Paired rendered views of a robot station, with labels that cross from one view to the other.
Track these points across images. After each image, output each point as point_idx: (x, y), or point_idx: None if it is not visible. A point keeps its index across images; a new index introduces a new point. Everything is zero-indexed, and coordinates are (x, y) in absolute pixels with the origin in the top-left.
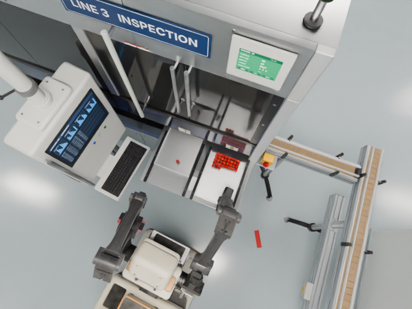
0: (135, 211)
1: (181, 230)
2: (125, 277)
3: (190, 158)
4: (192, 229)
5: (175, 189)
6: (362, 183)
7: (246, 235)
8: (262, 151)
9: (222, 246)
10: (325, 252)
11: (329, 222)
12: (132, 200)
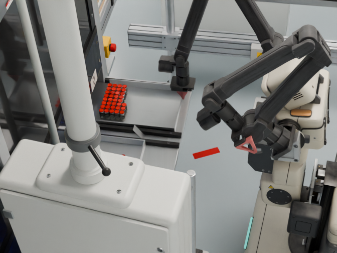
0: (232, 72)
1: None
2: (321, 114)
3: (113, 148)
4: (216, 244)
5: (169, 158)
6: None
7: (205, 168)
8: (100, 28)
9: (232, 197)
10: (208, 35)
11: (167, 34)
12: (217, 86)
